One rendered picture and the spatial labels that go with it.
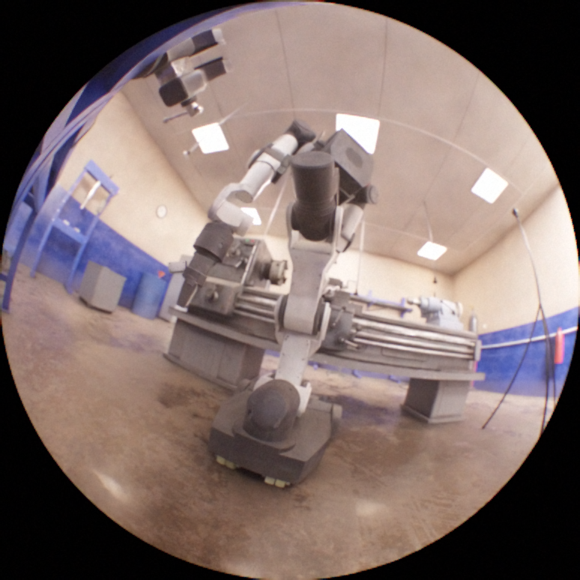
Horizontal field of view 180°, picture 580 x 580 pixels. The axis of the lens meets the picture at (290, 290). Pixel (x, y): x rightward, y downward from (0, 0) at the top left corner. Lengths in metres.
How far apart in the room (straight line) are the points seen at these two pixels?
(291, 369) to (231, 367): 0.81
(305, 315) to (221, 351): 1.00
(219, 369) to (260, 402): 1.03
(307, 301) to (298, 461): 0.51
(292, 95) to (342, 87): 0.70
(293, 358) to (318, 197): 0.56
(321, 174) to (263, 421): 0.63
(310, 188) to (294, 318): 0.41
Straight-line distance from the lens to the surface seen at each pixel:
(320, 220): 0.54
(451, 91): 3.18
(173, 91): 0.56
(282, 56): 3.02
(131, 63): 0.46
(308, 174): 0.46
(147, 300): 4.08
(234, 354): 1.46
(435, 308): 2.00
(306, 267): 0.61
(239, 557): 0.53
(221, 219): 0.48
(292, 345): 0.72
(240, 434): 0.58
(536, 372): 4.42
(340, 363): 1.25
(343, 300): 1.28
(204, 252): 0.45
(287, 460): 0.58
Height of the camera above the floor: 0.50
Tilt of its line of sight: 15 degrees up
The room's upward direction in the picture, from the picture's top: 15 degrees clockwise
